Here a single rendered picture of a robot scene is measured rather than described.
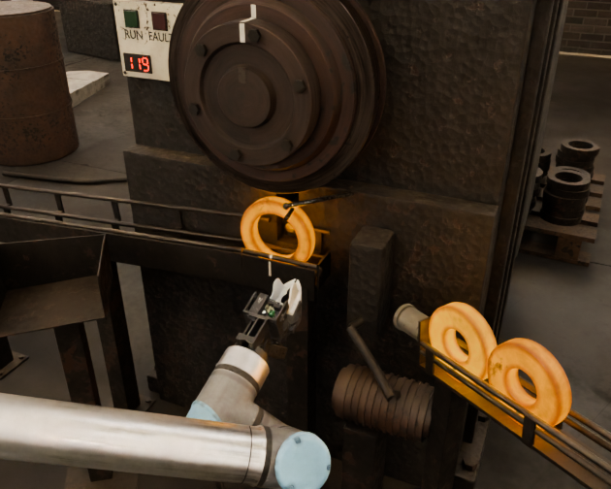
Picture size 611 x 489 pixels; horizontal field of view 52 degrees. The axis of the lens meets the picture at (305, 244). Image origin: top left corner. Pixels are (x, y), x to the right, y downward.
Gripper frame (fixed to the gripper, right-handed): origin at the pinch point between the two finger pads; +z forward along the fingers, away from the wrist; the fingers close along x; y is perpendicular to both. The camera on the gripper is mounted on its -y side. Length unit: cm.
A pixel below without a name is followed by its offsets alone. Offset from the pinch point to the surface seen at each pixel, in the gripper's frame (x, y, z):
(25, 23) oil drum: 249, -47, 164
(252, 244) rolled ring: 19.4, -8.2, 15.3
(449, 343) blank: -32.2, -6.8, 1.1
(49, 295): 63, -13, -12
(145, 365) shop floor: 76, -83, 11
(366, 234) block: -8.4, -1.2, 19.8
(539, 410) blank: -50, -1, -11
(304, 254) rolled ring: 5.7, -7.7, 15.3
